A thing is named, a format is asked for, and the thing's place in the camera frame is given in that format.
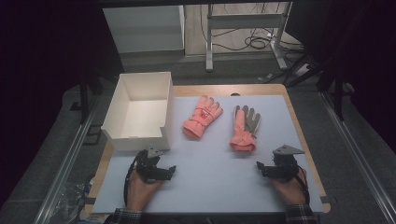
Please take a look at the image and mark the white power strip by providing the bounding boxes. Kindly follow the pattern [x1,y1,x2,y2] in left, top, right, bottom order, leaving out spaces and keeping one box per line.
[294,63,312,77]

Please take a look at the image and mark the white box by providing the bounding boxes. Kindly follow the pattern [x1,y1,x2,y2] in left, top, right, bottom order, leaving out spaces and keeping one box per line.
[101,71,176,152]

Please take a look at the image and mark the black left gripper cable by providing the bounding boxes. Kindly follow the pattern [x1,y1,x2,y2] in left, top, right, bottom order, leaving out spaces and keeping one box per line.
[122,154,139,207]

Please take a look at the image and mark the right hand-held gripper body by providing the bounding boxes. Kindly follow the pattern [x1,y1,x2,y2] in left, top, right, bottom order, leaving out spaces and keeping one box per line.
[264,144,306,182]

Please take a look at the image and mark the black floor cables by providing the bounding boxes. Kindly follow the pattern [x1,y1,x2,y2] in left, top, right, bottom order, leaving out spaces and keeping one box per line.
[199,2,307,54]

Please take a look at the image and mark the grey metal stand frame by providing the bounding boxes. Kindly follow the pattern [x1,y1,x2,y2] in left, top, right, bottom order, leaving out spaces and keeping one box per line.
[205,1,293,73]

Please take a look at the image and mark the light blue table mat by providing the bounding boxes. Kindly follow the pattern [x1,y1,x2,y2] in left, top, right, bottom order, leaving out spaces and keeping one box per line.
[92,94,325,215]

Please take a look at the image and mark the person's right hand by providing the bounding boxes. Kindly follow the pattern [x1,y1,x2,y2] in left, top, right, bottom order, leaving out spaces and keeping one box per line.
[269,169,310,207]

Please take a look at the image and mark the clear plastic bag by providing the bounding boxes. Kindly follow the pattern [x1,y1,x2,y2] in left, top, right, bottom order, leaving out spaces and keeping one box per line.
[55,181,95,224]

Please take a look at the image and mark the person's left hand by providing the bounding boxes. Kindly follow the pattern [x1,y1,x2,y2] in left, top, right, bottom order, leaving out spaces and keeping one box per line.
[125,169,164,213]

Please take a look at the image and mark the metal floor rail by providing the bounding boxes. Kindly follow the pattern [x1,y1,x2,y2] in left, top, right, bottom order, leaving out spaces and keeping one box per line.
[33,92,105,224]
[319,91,396,224]

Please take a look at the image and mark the pink winter glove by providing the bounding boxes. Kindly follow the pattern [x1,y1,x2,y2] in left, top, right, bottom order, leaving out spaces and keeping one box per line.
[182,94,224,140]
[229,105,262,153]

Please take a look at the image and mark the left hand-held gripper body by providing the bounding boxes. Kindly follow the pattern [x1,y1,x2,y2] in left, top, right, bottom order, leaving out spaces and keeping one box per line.
[134,145,173,183]

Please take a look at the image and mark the black stand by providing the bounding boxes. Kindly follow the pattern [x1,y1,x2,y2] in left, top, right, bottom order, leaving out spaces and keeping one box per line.
[317,70,357,123]
[69,73,105,126]

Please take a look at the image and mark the white cabinet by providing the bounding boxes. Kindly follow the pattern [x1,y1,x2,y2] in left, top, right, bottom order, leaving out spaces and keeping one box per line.
[102,5,187,54]

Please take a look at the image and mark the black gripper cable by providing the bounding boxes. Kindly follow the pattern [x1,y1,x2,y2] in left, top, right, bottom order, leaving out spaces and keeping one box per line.
[122,154,139,207]
[295,165,312,205]

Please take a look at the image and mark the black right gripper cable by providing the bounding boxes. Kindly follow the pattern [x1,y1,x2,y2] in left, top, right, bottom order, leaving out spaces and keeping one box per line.
[295,165,312,205]

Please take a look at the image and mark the wooden table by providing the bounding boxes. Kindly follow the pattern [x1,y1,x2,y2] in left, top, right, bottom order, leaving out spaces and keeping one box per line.
[84,83,332,216]

